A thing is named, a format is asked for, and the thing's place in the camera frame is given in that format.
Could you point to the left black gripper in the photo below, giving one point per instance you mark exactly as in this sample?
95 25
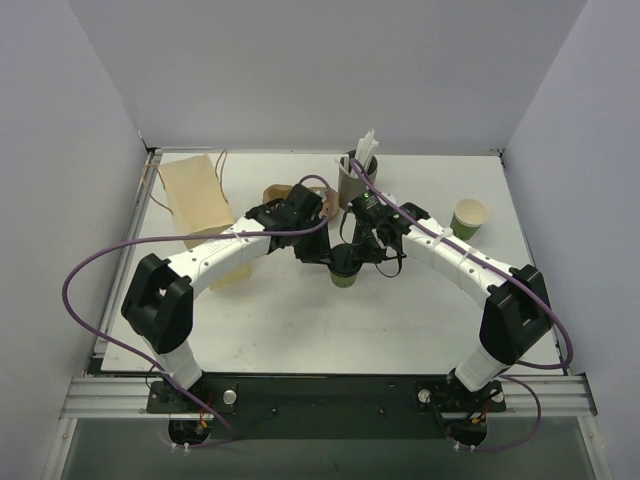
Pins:
314 248

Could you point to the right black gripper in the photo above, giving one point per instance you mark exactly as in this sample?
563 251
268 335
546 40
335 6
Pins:
364 248

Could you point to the black plastic cup lid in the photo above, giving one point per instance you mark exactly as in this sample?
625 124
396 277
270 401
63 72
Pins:
343 261

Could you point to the green paper coffee cup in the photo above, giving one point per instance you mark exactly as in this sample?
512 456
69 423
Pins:
343 281

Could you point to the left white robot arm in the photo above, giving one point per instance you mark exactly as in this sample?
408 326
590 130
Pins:
159 303

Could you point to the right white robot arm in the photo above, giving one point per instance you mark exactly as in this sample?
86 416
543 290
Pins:
513 320

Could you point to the brown cardboard cup carrier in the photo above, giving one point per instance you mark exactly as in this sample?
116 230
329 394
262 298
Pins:
330 197

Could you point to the grey straw holder cup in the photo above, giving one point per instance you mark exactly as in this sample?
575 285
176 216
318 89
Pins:
349 186

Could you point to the white wrapped straw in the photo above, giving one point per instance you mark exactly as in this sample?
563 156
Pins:
365 149

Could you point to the brown paper bag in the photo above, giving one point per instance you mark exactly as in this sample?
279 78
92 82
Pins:
195 196

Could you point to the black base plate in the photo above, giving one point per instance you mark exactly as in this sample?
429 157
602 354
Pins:
322 407

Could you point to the aluminium frame rail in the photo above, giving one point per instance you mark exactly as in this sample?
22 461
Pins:
126 398

